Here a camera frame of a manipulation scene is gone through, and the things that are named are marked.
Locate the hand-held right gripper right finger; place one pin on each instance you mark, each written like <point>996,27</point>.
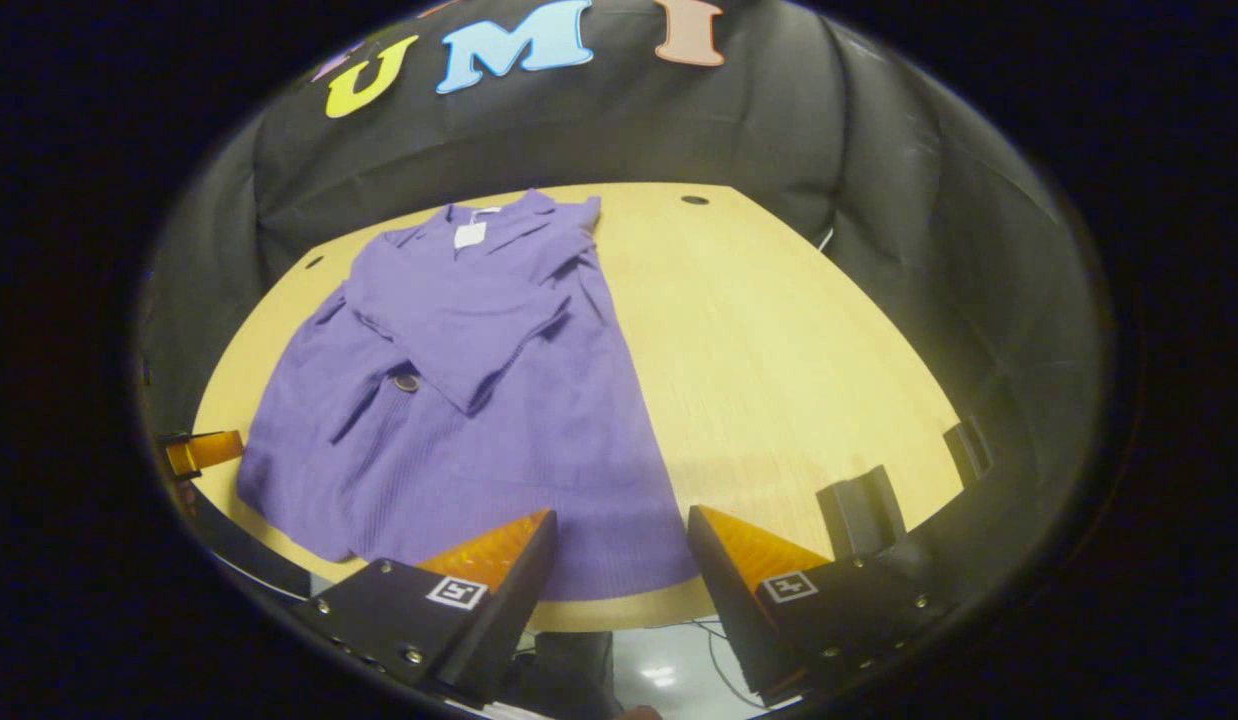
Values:
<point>729,610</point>

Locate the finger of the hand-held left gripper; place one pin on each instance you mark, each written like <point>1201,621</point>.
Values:
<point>214,452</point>

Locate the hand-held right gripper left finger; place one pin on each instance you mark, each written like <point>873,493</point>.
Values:
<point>509,610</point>

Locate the purple knit cardigan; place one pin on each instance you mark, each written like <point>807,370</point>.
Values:
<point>479,430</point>

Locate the black backdrop cloth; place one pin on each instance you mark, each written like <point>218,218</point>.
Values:
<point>779,130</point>

